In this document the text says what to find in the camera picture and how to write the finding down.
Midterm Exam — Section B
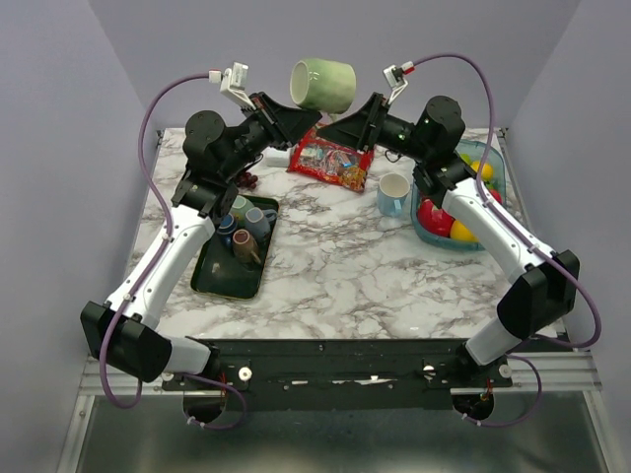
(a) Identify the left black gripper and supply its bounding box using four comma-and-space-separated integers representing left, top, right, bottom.
218, 91, 321, 180

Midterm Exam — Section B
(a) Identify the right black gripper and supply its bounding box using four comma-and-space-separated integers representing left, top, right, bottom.
316, 92, 431, 163

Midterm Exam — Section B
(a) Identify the light green mug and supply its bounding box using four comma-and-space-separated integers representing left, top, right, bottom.
290, 57, 357, 122

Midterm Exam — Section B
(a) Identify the light blue mug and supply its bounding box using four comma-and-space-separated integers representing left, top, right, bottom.
377, 172, 411, 217

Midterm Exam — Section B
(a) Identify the brown striped mug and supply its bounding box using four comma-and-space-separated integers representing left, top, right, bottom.
232, 229, 261, 265

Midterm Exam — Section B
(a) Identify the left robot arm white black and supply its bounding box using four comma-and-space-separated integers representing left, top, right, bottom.
80, 93, 321, 389

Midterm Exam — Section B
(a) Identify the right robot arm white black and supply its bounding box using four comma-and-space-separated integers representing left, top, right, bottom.
317, 94, 580, 386

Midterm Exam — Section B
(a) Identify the grey blue mug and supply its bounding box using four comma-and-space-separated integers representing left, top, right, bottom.
245, 207, 277, 240

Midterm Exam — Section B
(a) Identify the dark blue mug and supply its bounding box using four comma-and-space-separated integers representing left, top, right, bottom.
215, 213, 239, 249

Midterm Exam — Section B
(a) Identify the red snack bag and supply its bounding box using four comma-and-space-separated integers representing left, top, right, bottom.
288, 126, 375, 193

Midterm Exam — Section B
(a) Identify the white power strip box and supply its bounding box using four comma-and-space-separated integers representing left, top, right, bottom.
263, 148, 292, 169

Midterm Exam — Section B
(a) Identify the red grape bunch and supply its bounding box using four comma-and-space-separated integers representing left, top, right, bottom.
235, 171, 258, 190

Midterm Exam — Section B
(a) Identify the teal plastic fruit bowl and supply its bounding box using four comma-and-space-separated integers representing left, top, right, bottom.
410, 139, 507, 252

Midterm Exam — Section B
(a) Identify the red dragon fruit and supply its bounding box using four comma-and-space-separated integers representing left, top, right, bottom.
417, 198, 455, 237

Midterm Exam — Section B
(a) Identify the yellow orange fruit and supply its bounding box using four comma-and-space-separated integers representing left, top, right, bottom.
470, 161, 494, 182

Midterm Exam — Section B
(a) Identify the yellow lemon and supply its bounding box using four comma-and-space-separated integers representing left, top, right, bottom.
450, 220, 478, 243

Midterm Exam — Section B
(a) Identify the red apple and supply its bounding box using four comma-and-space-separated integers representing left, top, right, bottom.
489, 189, 503, 204

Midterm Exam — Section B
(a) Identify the dark green tray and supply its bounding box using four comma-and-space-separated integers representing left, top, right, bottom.
190, 195, 279, 300

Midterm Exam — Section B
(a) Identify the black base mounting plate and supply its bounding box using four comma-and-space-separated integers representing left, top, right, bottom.
162, 337, 514, 412

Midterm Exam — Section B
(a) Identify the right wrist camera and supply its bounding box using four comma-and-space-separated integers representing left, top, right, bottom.
383, 61, 415, 105

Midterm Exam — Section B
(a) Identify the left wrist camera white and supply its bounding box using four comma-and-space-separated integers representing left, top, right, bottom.
220, 62, 254, 109

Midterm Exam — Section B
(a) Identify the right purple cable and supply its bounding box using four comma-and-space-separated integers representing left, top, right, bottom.
411, 52, 603, 428

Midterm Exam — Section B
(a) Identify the aluminium rail frame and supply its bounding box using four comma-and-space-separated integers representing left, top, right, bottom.
59, 342, 613, 472

